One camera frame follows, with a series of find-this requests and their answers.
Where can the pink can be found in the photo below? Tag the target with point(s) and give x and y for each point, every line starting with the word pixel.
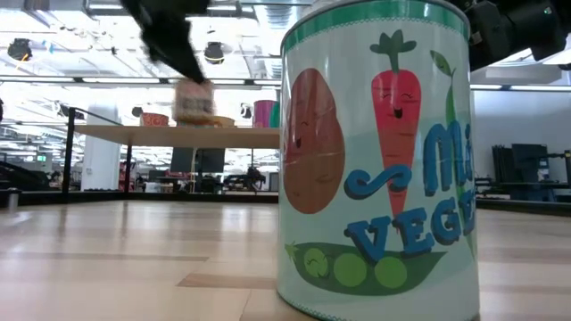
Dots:
pixel 262 115

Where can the small tan bowl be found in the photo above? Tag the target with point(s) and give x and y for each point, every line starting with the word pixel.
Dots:
pixel 225 121

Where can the white column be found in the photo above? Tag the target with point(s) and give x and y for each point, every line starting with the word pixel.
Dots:
pixel 102 160

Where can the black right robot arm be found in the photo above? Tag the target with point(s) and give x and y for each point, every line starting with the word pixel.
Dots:
pixel 535 31

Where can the long ceiling light strip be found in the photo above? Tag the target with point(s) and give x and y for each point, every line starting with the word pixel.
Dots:
pixel 116 80
pixel 35 79
pixel 267 82
pixel 486 86
pixel 540 88
pixel 229 82

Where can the mixed vegetables can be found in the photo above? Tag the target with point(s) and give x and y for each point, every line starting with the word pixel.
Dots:
pixel 379 178

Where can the black aluminium table frame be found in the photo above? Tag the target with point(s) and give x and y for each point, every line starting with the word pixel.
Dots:
pixel 178 196

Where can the small grey post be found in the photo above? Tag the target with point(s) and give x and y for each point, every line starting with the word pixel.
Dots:
pixel 13 200

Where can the wooden shelf on black frame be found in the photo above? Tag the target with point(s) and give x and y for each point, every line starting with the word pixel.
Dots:
pixel 68 147

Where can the black round ceiling device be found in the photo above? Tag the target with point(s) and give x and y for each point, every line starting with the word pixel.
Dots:
pixel 214 52
pixel 245 111
pixel 20 49
pixel 137 112

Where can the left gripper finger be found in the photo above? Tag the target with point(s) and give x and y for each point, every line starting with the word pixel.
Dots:
pixel 185 44
pixel 163 49

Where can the black equipment rack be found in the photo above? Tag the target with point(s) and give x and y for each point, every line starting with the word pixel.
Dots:
pixel 526 165

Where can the dark background panel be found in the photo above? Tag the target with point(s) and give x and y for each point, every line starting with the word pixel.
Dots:
pixel 209 160

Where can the wooden shelf board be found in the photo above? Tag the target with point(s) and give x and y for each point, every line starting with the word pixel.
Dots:
pixel 178 136

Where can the teal green can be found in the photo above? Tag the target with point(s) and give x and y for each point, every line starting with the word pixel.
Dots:
pixel 275 116

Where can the background black robot arm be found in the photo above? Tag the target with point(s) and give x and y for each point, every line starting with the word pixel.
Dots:
pixel 250 176

